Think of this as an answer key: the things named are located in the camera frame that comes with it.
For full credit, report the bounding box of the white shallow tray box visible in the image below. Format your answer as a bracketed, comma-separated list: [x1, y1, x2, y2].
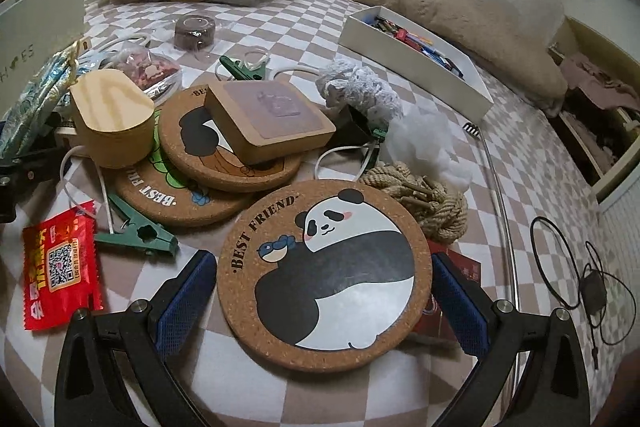
[339, 6, 494, 126]

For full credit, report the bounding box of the black binder clip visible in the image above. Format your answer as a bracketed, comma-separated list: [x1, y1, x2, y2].
[345, 106, 383, 142]

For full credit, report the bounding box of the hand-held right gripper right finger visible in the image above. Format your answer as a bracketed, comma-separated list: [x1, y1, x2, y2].
[431, 253, 591, 427]

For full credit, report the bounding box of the dark clothes pile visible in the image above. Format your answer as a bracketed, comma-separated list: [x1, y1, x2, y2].
[560, 99, 636, 168]

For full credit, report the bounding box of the red booklet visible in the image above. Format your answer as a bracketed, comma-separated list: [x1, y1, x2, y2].
[407, 239, 483, 350]

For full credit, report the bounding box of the bag of pink petals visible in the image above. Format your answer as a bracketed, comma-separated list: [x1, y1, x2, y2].
[107, 46, 182, 100]

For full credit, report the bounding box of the teal candy packet strip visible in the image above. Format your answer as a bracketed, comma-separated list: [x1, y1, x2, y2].
[0, 39, 83, 158]

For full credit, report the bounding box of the white ring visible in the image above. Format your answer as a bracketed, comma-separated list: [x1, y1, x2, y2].
[105, 33, 152, 58]

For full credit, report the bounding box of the jute rope bundle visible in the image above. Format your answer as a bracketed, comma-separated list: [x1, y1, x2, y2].
[360, 161, 468, 242]

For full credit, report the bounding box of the black charger with cable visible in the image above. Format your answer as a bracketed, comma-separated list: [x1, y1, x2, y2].
[530, 216, 631, 370]

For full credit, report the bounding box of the red sachet packet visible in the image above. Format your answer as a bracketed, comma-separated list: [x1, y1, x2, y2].
[21, 201, 104, 332]

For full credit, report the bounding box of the beige quilt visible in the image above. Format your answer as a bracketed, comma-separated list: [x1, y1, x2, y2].
[272, 0, 568, 105]

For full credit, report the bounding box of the square wooden box pink top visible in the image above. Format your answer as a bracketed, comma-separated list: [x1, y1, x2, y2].
[204, 79, 337, 165]

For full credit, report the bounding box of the pink clothes pile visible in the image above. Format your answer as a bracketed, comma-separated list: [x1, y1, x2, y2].
[557, 52, 626, 98]

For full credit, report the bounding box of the white shoe box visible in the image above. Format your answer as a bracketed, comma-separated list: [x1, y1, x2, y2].
[0, 0, 90, 118]

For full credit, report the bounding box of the white cotton fluff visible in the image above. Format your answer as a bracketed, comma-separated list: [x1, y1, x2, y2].
[385, 111, 473, 188]

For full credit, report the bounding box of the oval wooden box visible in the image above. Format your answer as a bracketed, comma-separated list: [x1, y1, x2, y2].
[69, 68, 156, 168]

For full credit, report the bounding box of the grey lace scrunchie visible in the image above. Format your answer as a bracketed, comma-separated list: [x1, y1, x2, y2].
[316, 59, 403, 128]

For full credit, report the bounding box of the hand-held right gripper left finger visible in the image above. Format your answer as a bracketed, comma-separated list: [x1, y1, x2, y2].
[54, 249, 218, 427]

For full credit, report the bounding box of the panda cork coaster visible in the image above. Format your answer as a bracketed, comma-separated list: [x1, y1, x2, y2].
[216, 179, 433, 370]
[159, 86, 303, 194]

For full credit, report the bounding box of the pile of colourful lighters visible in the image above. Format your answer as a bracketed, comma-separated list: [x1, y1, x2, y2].
[367, 17, 468, 80]

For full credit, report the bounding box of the metal telescopic back scratcher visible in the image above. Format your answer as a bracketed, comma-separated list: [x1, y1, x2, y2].
[462, 122, 531, 358]

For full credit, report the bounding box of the green print cork coaster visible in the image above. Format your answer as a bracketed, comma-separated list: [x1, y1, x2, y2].
[112, 146, 251, 229]

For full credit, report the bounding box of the wooden wardrobe nook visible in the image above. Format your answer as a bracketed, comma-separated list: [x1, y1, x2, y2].
[547, 14, 640, 202]

